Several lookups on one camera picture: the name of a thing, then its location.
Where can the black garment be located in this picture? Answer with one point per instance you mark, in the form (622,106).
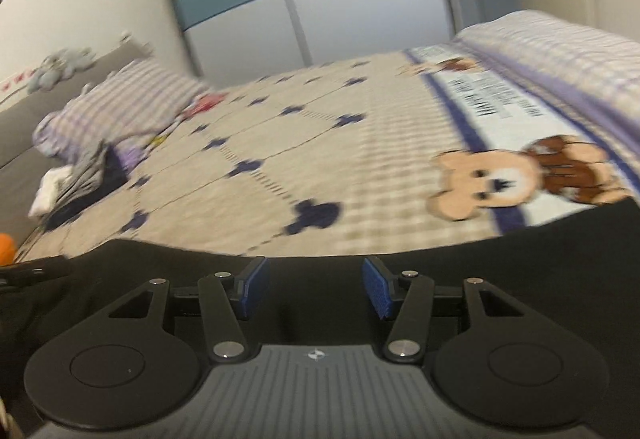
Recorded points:
(560,269)

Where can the grey headboard cushion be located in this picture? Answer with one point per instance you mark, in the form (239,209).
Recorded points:
(30,134)

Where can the white folded garment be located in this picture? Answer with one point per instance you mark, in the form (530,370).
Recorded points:
(50,191)

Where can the blue-grey plush toy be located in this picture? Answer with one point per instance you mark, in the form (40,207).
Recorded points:
(57,69)

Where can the light grey folded garment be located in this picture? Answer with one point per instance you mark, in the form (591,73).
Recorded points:
(87,169)

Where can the purple cloth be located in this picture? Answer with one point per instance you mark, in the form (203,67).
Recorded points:
(132,155)

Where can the small white gadget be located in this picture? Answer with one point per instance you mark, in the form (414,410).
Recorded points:
(125,37)

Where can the orange plush toy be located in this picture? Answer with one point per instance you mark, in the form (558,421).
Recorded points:
(7,249)

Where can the pink cloth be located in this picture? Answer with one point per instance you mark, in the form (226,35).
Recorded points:
(205,105)

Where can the purple plaid pillow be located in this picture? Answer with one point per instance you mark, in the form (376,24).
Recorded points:
(130,104)

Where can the purple plaid quilt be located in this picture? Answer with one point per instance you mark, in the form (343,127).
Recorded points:
(560,59)

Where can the pile of folded clothes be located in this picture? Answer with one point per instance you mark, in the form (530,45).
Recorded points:
(110,184)

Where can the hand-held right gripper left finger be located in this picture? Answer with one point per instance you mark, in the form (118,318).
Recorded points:
(253,288)

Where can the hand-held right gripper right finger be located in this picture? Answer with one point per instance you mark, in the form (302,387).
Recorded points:
(377,288)

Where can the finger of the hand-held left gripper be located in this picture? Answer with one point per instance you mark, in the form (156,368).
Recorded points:
(30,271)

